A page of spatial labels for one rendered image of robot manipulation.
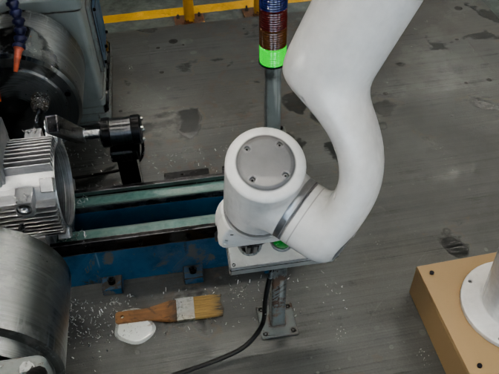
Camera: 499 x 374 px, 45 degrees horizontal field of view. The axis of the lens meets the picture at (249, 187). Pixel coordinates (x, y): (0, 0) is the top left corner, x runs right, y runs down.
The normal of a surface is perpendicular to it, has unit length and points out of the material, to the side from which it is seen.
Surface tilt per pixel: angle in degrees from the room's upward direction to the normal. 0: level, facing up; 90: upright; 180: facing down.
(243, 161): 25
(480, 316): 2
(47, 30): 36
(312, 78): 72
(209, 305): 2
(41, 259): 54
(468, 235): 0
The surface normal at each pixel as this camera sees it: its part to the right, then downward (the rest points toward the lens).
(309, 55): -0.69, 0.16
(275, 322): 0.15, 0.70
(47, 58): 0.61, -0.62
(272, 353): -0.02, -0.70
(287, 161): 0.15, -0.33
